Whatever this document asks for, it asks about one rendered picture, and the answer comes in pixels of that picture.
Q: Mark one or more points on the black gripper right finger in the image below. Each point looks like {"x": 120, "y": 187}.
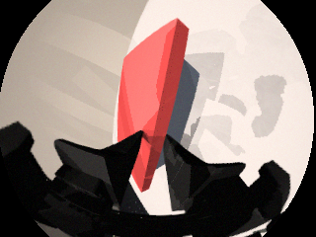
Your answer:
{"x": 187, "y": 175}

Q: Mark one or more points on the red rectangular lid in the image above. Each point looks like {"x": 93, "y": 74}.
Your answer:
{"x": 149, "y": 83}

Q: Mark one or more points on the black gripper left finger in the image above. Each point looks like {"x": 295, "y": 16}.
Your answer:
{"x": 113, "y": 164}

